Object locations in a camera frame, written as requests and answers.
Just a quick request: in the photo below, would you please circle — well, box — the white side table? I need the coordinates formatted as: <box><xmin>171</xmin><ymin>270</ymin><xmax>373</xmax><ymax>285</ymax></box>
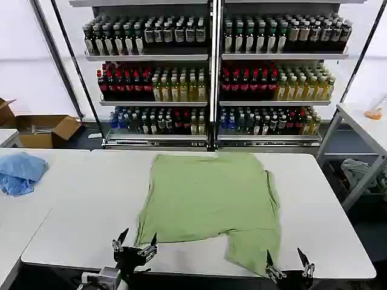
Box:
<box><xmin>316</xmin><ymin>101</ymin><xmax>387</xmax><ymax>213</ymax></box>

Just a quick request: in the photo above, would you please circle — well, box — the green shirt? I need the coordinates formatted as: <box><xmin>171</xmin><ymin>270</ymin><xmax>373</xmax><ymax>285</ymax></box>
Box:
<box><xmin>134</xmin><ymin>152</ymin><xmax>283</xmax><ymax>277</ymax></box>

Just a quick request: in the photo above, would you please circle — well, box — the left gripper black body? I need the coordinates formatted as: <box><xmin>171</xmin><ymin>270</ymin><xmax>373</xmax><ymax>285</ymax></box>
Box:
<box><xmin>112</xmin><ymin>245</ymin><xmax>152</xmax><ymax>285</ymax></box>

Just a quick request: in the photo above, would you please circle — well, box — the silver vertical post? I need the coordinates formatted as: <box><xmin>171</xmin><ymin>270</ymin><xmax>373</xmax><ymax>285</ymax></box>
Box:
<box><xmin>209</xmin><ymin>0</ymin><xmax>224</xmax><ymax>152</ymax></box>

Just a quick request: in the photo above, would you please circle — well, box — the grey crumpled cloth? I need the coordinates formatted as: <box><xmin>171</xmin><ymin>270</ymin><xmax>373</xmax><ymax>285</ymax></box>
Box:
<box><xmin>340</xmin><ymin>158</ymin><xmax>382</xmax><ymax>195</ymax></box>

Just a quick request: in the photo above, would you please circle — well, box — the open cardboard box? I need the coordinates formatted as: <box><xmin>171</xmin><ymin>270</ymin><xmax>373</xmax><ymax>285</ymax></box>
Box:
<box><xmin>15</xmin><ymin>114</ymin><xmax>83</xmax><ymax>149</ymax></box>

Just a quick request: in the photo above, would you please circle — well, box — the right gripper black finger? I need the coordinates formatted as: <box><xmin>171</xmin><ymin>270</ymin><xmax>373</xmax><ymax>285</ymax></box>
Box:
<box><xmin>296</xmin><ymin>247</ymin><xmax>316</xmax><ymax>278</ymax></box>
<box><xmin>265</xmin><ymin>249</ymin><xmax>287</xmax><ymax>284</ymax></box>

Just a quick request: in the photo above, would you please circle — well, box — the cardboard box flap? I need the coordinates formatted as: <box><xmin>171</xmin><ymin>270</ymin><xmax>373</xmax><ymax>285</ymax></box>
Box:
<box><xmin>0</xmin><ymin>97</ymin><xmax>17</xmax><ymax>127</ymax></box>

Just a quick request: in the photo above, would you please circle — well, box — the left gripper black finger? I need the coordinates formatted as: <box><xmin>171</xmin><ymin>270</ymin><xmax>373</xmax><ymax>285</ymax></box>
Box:
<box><xmin>111</xmin><ymin>228</ymin><xmax>129</xmax><ymax>253</ymax></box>
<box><xmin>137</xmin><ymin>232</ymin><xmax>158</xmax><ymax>258</ymax></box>

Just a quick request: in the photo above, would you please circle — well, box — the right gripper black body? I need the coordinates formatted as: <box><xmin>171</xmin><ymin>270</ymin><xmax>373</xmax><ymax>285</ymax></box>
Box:
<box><xmin>276</xmin><ymin>269</ymin><xmax>316</xmax><ymax>290</ymax></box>

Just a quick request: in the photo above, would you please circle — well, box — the small white table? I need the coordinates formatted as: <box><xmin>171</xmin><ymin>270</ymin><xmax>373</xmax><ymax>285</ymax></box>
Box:
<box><xmin>0</xmin><ymin>128</ymin><xmax>20</xmax><ymax>149</ymax></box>

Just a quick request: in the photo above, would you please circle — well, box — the black frame pole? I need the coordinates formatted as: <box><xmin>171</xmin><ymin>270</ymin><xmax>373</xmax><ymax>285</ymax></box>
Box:
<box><xmin>327</xmin><ymin>0</ymin><xmax>387</xmax><ymax>134</ymax></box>
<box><xmin>31</xmin><ymin>0</ymin><xmax>85</xmax><ymax>119</ymax></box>
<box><xmin>49</xmin><ymin>0</ymin><xmax>106</xmax><ymax>143</ymax></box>

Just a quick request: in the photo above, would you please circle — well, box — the metal shelf with bottles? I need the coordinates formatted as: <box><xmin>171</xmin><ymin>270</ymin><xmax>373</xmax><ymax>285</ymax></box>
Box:
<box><xmin>82</xmin><ymin>0</ymin><xmax>212</xmax><ymax>149</ymax></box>
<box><xmin>218</xmin><ymin>0</ymin><xmax>354</xmax><ymax>148</ymax></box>

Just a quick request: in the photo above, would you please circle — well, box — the blue crumpled cloth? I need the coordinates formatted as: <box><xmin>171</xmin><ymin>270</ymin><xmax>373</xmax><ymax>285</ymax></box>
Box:
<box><xmin>0</xmin><ymin>151</ymin><xmax>49</xmax><ymax>197</ymax></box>

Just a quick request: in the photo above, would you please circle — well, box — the dark storage bin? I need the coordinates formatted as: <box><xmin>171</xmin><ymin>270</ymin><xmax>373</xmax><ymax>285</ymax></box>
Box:
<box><xmin>325</xmin><ymin>159</ymin><xmax>387</xmax><ymax>216</ymax></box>

